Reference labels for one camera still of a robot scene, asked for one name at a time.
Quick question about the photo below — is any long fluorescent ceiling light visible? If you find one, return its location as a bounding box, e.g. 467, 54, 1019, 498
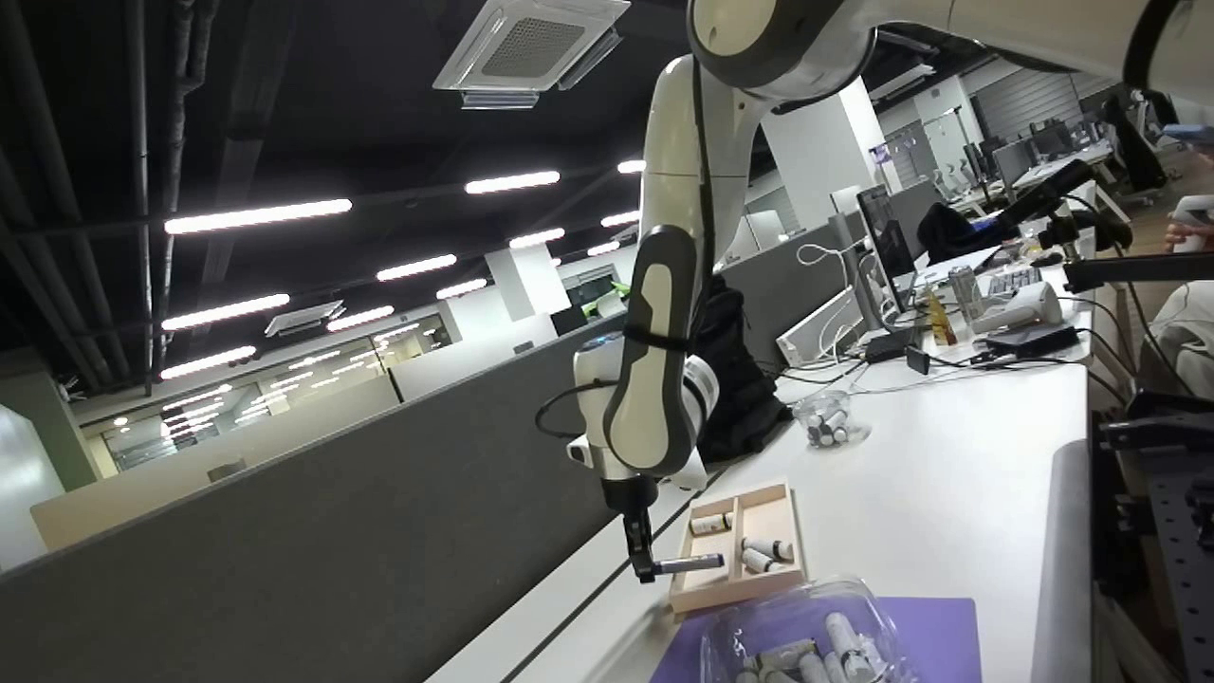
157, 288, 295, 336
506, 225, 573, 253
374, 249, 463, 288
458, 165, 567, 202
157, 340, 262, 384
159, 193, 357, 239

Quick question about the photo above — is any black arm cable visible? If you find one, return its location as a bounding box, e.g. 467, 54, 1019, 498
529, 315, 694, 449

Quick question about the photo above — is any ceiling air conditioner unit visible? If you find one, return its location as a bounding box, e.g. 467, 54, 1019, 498
428, 0, 635, 117

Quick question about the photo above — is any clear glass bowl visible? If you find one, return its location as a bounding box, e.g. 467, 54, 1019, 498
793, 388, 877, 456

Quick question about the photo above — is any clear plastic container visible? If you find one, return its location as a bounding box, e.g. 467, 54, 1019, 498
691, 578, 917, 683

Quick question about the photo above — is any black backpack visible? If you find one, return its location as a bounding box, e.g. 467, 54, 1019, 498
687, 269, 796, 466

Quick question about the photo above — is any black camera tripod arm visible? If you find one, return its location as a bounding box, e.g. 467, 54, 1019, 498
984, 154, 1214, 297

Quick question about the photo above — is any computer monitor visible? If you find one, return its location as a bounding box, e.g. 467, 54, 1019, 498
855, 181, 930, 367

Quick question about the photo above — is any purple mat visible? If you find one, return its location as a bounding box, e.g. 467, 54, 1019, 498
649, 590, 988, 683

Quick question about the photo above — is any shallow wooden box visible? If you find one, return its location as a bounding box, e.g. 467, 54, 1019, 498
663, 477, 811, 621

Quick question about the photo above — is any grey desk partition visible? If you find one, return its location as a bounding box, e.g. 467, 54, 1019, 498
0, 315, 637, 683

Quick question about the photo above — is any black perforated breadboard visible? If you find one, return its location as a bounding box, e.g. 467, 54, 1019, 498
1140, 463, 1214, 683

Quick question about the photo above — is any blue capped marker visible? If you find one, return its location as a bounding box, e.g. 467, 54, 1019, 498
653, 550, 728, 578

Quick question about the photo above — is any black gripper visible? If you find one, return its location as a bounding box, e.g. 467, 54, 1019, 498
609, 470, 672, 587

